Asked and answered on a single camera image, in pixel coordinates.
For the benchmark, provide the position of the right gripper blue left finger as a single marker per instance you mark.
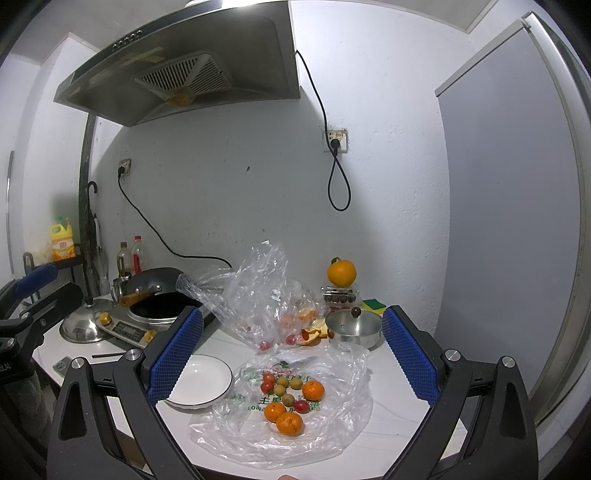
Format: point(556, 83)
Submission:
point(167, 354)

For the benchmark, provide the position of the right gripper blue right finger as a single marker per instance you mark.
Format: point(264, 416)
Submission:
point(425, 364)

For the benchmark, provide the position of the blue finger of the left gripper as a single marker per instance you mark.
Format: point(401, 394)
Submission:
point(16, 290)
point(55, 307)

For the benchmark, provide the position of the mandarin orange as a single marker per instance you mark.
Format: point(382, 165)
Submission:
point(273, 411)
point(290, 424)
point(313, 390)

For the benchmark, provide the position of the yellow longan fruit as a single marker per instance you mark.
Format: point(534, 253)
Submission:
point(279, 390)
point(288, 400)
point(296, 383)
point(283, 381)

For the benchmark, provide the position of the black storage rack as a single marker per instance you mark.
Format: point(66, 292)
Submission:
point(69, 269)

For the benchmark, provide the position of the yellow detergent bottle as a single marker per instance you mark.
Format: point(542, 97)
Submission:
point(62, 239)

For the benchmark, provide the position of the steel pot lid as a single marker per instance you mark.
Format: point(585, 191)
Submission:
point(80, 326)

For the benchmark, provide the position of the white plate black rim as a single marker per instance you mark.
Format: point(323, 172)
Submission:
point(203, 381)

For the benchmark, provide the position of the black umbrella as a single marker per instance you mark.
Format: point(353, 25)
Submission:
point(92, 189)

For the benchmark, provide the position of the black chopstick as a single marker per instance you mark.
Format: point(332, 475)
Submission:
point(107, 355)

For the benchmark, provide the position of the steel induction cooker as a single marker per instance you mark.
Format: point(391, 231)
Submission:
point(138, 324)

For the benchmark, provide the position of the yellow green sponge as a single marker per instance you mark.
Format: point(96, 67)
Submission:
point(374, 305)

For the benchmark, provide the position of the steel cup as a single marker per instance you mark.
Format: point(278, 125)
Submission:
point(118, 288)

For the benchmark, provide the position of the dark oil bottle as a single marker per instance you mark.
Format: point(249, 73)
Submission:
point(123, 261)

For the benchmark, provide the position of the clear box of dark fruit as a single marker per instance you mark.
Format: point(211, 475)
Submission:
point(339, 297)

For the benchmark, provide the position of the orange peel pieces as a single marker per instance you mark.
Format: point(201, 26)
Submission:
point(314, 333)

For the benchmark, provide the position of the clear crumpled plastic bag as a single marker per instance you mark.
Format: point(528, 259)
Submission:
point(257, 302)

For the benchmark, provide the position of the large orange with leaf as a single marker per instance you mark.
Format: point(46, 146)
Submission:
point(341, 273)

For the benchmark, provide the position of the printed flat plastic bag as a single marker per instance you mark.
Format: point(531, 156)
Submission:
point(289, 407)

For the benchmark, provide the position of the grey refrigerator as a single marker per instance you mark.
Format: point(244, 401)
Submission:
point(517, 127)

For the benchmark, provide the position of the steel range hood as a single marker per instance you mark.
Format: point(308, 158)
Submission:
point(208, 54)

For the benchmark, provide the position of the black wok with wooden handle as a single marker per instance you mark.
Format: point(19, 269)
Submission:
point(148, 283)

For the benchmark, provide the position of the left wall socket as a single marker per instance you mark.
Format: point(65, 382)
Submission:
point(124, 167)

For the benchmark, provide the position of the wall socket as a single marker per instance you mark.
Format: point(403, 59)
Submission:
point(124, 167)
point(330, 137)

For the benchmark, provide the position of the right wall socket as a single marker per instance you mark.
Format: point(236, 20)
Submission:
point(330, 137)

